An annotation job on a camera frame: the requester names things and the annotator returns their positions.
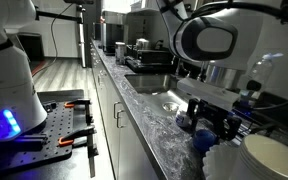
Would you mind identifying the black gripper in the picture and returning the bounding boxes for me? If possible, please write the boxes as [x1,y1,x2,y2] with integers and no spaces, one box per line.
[186,98,242,141]

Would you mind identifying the blue oval soap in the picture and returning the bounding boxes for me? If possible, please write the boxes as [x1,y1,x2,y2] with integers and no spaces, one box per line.
[193,129,216,152]

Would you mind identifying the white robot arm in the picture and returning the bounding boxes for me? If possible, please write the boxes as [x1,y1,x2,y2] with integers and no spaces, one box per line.
[0,0,288,142]

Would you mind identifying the dish soap bottle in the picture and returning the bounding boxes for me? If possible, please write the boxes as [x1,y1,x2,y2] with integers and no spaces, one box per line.
[240,53,283,98]

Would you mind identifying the white pill bottle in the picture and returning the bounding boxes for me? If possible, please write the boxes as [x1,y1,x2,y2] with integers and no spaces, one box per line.
[175,104,190,127]

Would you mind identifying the white coffee filters stack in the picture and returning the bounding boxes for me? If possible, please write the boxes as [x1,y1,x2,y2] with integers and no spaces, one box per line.
[202,145,238,180]

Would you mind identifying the stainless steel sink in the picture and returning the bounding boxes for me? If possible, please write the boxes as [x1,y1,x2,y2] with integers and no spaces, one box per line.
[126,74,191,116]

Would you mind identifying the black tray with kettle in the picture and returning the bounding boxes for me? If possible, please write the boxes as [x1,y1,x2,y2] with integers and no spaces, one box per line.
[125,38,179,74]

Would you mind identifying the grey lower cabinets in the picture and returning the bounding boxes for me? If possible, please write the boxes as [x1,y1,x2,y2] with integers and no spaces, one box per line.
[91,41,158,180]

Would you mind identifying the steel canister on counter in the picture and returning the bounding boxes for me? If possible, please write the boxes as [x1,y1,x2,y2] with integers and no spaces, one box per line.
[115,42,126,65]

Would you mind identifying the black coffee machine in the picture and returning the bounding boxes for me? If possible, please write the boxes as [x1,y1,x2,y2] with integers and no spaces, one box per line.
[101,10,125,55]

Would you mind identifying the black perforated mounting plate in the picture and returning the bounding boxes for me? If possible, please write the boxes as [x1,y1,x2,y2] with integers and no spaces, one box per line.
[0,102,75,175]

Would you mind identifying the black trash bin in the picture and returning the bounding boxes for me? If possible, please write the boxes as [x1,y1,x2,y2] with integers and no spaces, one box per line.
[18,32,44,61]

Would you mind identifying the white wrist camera block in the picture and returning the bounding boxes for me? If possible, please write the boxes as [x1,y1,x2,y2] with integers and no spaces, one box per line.
[177,78,240,111]

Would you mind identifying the black wire dish rack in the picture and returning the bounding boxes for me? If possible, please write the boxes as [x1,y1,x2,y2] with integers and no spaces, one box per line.
[230,108,277,146]

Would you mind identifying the near orange-handled clamp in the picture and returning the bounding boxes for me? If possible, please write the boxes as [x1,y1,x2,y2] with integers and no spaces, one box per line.
[58,125,98,178]

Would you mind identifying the orange-handled clamp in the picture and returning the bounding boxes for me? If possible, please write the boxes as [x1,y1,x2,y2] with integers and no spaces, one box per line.
[64,99,93,125]
[58,125,98,178]

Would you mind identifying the far orange-handled clamp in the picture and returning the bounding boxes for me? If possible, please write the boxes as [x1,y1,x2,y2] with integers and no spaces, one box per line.
[64,99,93,125]

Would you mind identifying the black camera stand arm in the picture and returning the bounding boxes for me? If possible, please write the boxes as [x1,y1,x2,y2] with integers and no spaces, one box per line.
[34,0,95,24]

